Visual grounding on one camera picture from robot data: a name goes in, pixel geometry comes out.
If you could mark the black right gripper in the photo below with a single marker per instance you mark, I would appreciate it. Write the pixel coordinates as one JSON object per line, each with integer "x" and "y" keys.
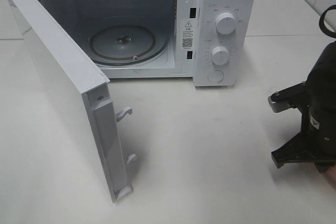
{"x": 316, "y": 141}

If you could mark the pink round plate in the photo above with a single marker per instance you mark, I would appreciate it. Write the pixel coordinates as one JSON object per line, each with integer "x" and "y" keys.
{"x": 330, "y": 175}

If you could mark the white round door button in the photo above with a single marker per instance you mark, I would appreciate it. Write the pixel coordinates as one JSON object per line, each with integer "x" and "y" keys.
{"x": 215, "y": 76}

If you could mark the white microwave door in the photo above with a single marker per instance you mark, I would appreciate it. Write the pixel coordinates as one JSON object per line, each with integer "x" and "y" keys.
{"x": 79, "y": 92}

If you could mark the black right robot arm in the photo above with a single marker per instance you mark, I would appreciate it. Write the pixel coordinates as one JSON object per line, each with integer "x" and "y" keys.
{"x": 321, "y": 79}

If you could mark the white lower timer knob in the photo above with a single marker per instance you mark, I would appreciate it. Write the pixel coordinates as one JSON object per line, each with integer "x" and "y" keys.
{"x": 220, "y": 55}

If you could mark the white upper power knob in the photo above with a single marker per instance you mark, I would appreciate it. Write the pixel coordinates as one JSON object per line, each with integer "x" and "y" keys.
{"x": 225, "y": 23}

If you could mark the white microwave oven body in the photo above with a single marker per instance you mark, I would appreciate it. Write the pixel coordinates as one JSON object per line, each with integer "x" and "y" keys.
{"x": 189, "y": 24}

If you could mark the glass microwave turntable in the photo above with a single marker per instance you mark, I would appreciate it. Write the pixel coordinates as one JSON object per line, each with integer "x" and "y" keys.
{"x": 123, "y": 45}

